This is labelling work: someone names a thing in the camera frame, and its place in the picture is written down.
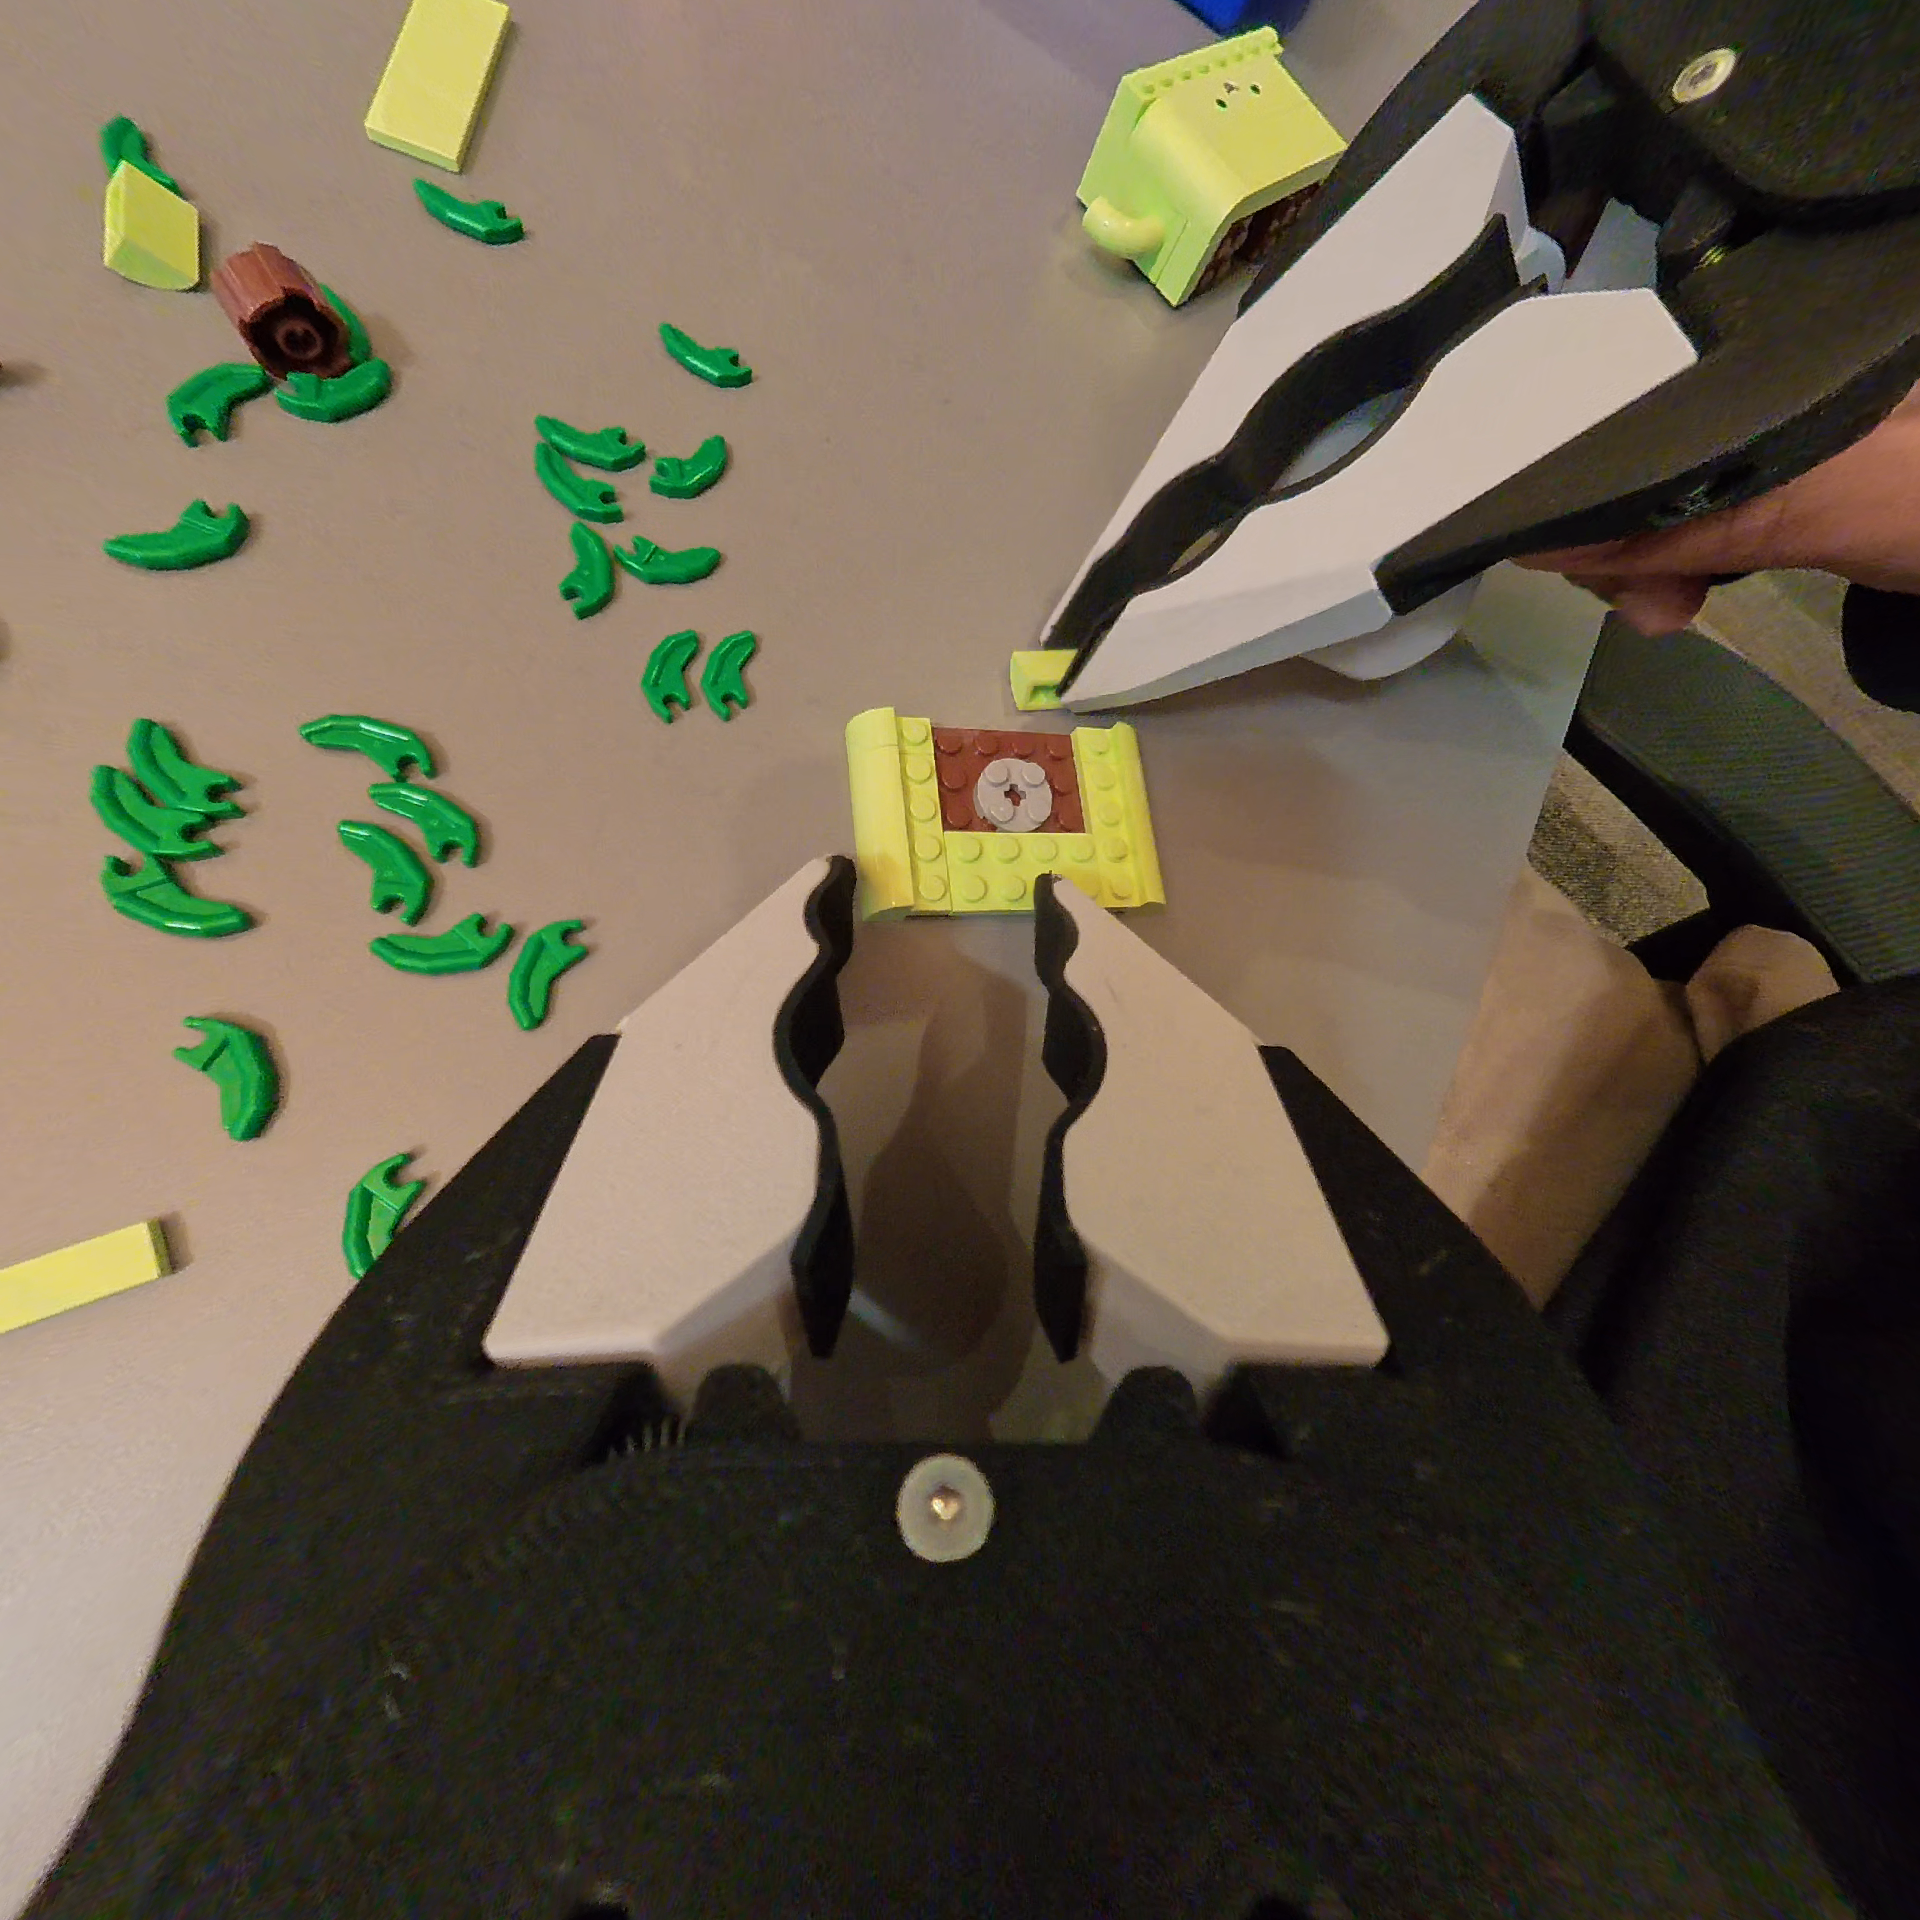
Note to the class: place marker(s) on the grey round plate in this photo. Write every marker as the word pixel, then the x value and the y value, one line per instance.
pixel 1012 792

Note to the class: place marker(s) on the large lime brick assembly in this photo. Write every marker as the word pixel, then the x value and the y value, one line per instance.
pixel 1200 149

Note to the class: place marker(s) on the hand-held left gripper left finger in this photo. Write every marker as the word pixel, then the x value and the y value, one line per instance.
pixel 662 1200

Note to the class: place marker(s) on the long lime curved brick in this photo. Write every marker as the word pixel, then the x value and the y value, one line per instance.
pixel 887 832
pixel 1124 832

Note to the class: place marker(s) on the person's dark clothing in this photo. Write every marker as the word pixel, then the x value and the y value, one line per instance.
pixel 1769 1350

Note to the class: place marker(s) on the scattered green leaf pieces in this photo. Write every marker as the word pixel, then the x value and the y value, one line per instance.
pixel 243 1085

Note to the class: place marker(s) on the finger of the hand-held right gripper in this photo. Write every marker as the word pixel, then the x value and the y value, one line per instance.
pixel 1500 434
pixel 1349 285

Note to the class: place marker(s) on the grey patterned fabric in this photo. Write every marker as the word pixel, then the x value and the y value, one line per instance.
pixel 1613 856

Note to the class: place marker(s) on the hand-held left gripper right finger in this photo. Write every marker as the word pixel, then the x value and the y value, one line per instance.
pixel 1214 1200

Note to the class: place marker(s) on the brown studded plate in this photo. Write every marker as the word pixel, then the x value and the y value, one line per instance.
pixel 957 780

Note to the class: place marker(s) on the large lime smooth tile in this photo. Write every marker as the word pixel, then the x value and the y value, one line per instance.
pixel 443 82

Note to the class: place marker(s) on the small lime hollow brick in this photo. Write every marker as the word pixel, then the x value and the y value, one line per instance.
pixel 1037 678

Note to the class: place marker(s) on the lime slope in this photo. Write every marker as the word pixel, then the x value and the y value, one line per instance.
pixel 150 234

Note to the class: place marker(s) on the black office chair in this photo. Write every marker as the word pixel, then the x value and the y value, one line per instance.
pixel 1756 797

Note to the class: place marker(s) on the person's right hand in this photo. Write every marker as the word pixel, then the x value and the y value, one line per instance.
pixel 1799 534

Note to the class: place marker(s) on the small lime curved brick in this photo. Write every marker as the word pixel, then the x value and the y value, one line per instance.
pixel 886 730
pixel 1115 743

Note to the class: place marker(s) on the brown round brick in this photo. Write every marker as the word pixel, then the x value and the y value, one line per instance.
pixel 284 316

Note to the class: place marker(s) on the narrow lime smooth tile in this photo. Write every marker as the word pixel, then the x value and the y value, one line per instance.
pixel 84 1277

